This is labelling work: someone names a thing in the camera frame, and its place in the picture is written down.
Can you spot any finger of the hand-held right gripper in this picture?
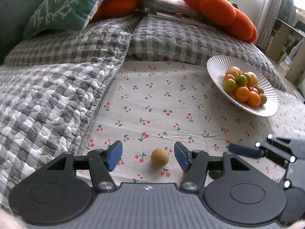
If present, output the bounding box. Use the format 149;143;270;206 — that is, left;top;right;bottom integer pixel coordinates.
227;134;296;165

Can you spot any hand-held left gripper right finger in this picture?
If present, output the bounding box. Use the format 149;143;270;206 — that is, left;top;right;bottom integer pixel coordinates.
174;142;250;192

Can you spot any orange pumpkin cushion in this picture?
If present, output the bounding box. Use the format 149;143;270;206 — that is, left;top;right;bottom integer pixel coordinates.
180;0;258;42

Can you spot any stack of folded cloths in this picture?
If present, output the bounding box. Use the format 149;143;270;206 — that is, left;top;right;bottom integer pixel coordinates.
143;0;205;19

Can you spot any white ribbed plate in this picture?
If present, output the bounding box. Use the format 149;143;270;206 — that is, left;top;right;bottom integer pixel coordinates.
206;55;279;117

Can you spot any pale curtain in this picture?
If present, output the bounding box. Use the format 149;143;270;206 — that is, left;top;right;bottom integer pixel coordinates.
256;0;290;49

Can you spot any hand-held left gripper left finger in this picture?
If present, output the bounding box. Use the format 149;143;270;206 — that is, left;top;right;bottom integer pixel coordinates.
46;140;123;191

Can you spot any wooden desk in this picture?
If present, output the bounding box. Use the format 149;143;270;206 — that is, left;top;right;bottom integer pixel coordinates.
264;5;305;81

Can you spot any grey checked quilt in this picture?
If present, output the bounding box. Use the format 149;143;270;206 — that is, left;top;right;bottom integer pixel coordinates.
0;12;287;215

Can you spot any dark green sofa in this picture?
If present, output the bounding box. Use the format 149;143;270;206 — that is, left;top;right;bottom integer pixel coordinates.
0;0;62;62

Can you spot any orange plush cushion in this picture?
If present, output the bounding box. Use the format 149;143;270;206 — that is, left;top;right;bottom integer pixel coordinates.
91;0;143;22

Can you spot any cherry-print sheet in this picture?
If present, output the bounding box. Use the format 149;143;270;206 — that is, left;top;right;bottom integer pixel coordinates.
76;61;305;184

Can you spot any green patterned pillow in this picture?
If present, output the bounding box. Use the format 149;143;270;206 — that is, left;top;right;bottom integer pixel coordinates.
22;0;117;40

